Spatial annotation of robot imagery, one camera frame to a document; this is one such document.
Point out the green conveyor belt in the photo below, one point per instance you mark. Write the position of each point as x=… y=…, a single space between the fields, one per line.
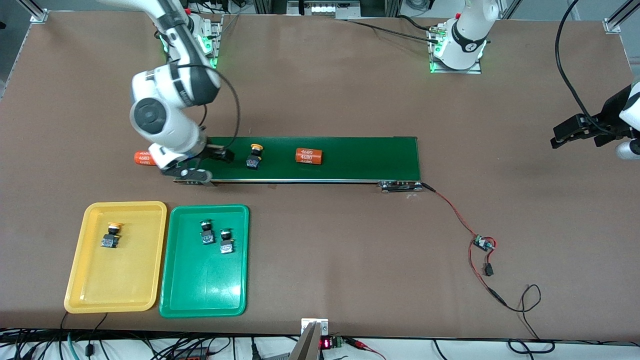
x=350 y=160

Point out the yellow plastic tray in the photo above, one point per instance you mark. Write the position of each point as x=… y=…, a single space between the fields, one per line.
x=115 y=270

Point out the green push button switch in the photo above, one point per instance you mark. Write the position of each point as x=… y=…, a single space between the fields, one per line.
x=227 y=245
x=207 y=236

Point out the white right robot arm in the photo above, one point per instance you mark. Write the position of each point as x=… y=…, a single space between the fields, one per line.
x=165 y=110

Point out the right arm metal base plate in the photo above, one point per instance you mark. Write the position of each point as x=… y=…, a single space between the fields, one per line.
x=210 y=60

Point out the silver camera mount bracket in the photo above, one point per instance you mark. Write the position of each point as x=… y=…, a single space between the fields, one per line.
x=307 y=345

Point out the aluminium frame post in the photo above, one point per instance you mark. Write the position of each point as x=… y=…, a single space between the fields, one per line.
x=39 y=16
x=612 y=25

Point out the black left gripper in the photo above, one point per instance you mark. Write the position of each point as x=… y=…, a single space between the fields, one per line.
x=610 y=111

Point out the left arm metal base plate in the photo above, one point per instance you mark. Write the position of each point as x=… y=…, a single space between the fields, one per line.
x=455 y=71

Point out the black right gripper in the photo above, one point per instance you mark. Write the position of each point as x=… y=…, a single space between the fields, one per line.
x=216 y=153

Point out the orange cylinder white print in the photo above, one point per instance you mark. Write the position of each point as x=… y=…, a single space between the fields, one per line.
x=142 y=158
x=309 y=156

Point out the green plastic tray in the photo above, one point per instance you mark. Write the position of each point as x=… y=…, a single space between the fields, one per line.
x=205 y=285

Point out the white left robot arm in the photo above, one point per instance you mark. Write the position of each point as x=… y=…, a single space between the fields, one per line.
x=465 y=40

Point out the small black inline switch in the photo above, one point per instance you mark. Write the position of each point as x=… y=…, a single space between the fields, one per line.
x=488 y=270

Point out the small green circuit board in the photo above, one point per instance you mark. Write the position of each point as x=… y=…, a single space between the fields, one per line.
x=483 y=243

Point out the silver device with lights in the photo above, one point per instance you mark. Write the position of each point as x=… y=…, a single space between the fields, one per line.
x=325 y=9

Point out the yellow push button switch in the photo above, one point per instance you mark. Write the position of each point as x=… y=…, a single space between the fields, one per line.
x=111 y=239
x=254 y=161

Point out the red digit display module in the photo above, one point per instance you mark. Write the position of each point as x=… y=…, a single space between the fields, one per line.
x=326 y=343

